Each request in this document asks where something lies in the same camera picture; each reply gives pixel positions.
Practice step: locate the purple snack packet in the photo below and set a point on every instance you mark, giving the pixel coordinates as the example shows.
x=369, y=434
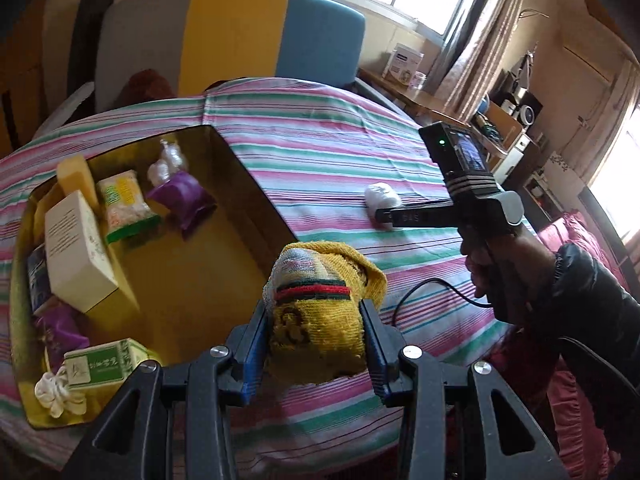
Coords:
x=182, y=200
x=55, y=330

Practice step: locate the clear plastic bag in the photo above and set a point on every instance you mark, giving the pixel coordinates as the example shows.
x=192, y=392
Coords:
x=167, y=159

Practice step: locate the white printed box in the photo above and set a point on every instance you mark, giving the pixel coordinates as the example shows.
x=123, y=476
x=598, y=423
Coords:
x=77, y=250

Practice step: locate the striped tablecloth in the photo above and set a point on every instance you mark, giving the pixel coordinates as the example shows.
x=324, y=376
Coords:
x=325, y=150

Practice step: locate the small cup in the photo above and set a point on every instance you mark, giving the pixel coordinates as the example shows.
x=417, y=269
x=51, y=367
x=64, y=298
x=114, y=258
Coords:
x=418, y=81

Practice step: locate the side window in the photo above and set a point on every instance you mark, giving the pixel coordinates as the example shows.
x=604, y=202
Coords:
x=620, y=180

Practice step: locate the blue tissue packet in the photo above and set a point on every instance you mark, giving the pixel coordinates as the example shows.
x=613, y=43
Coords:
x=37, y=275

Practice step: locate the white plastic bag ball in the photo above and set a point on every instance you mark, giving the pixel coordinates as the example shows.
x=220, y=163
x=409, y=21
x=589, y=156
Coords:
x=380, y=194

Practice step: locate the pink patterned curtain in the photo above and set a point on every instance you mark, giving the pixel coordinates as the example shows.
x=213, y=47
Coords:
x=480, y=35

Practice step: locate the wooden desk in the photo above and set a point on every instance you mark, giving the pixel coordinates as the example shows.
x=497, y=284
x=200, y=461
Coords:
x=395, y=92

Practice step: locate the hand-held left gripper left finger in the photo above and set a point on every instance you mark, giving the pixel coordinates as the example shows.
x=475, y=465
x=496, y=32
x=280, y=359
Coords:
x=252, y=355

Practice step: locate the yellow sponge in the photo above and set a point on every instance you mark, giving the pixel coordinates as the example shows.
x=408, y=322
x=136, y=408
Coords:
x=42, y=212
x=75, y=177

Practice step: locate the black rolled mat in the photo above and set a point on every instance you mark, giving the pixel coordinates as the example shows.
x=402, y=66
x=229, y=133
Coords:
x=87, y=40

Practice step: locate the grey yellow blue chair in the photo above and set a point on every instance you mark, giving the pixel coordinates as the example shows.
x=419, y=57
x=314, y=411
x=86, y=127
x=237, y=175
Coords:
x=235, y=35

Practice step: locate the green tissue packet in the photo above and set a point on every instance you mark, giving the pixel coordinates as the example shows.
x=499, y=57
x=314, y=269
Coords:
x=100, y=365

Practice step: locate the person's right forearm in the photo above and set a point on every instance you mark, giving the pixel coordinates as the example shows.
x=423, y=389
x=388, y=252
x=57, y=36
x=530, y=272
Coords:
x=600, y=305

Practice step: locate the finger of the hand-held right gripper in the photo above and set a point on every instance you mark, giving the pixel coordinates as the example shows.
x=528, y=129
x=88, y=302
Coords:
x=420, y=217

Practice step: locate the gold tin box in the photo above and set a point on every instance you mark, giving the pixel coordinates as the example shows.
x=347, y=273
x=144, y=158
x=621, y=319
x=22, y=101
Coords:
x=200, y=280

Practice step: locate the cluttered wooden shelf unit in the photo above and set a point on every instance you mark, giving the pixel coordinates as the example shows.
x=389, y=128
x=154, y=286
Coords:
x=510, y=115

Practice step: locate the white carton with blue print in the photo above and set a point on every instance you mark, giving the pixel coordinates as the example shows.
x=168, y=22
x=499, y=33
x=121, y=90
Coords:
x=402, y=62

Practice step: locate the person's right hand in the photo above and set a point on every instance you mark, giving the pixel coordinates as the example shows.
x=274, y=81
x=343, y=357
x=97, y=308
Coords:
x=515, y=275

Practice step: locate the white knotted cloth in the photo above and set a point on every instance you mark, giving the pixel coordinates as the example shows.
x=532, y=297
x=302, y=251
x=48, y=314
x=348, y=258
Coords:
x=55, y=395

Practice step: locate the wooden wardrobe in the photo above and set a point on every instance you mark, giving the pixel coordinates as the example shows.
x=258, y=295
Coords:
x=20, y=90

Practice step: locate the yellow green snack packet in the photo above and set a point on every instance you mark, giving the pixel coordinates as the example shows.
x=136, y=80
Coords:
x=125, y=205

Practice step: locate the dark red cushion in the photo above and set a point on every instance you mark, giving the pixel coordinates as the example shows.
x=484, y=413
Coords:
x=145, y=87

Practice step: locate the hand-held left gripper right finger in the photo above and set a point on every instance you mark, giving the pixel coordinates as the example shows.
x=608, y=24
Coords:
x=380, y=360

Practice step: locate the yellow knitted towel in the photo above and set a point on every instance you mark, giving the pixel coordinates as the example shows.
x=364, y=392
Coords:
x=320, y=330

